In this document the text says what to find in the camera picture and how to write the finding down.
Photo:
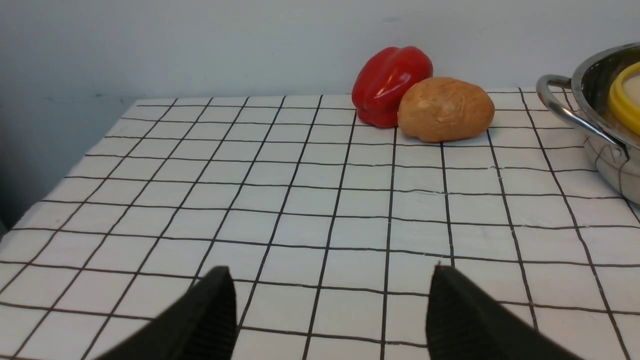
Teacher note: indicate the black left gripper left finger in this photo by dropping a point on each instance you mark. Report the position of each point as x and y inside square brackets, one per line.
[200, 325]

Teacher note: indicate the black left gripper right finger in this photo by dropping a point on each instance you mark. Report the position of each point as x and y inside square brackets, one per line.
[464, 323]

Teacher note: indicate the yellow-rimmed bamboo steamer basket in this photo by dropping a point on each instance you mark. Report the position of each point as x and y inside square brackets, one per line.
[623, 98]

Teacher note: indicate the stainless steel pot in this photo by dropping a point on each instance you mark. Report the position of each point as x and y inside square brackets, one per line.
[581, 101]

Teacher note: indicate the white grid tablecloth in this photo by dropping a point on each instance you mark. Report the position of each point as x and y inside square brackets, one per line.
[331, 230]

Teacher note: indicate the brown potato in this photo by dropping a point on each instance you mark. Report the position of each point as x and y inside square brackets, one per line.
[445, 109]

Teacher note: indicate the red bell pepper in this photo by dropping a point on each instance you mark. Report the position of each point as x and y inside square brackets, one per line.
[384, 80]

